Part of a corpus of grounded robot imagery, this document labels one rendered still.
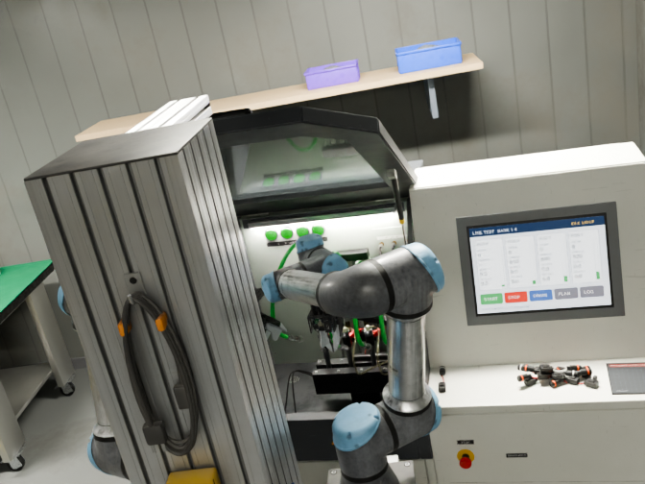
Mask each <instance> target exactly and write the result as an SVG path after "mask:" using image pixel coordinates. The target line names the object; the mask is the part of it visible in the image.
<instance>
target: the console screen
mask: <svg viewBox="0 0 645 484"><path fill-rule="evenodd" d="M456 226H457V234H458V243H459V252H460V260H461V269H462V278H463V287H464V295H465V304H466V321H467V325H468V326H483V325H498V324H513V323H528V322H543V321H557V320H573V319H587V318H603V317H617V316H625V303H624V291H623V279H622V267H621V255H620V243H619V231H618V219H617V207H616V202H615V201H614V202H604V203H596V204H586V205H577V206H559V207H550V208H541V209H532V210H522V211H513V212H504V213H494V214H486V215H476V216H467V217H458V218H456Z"/></svg>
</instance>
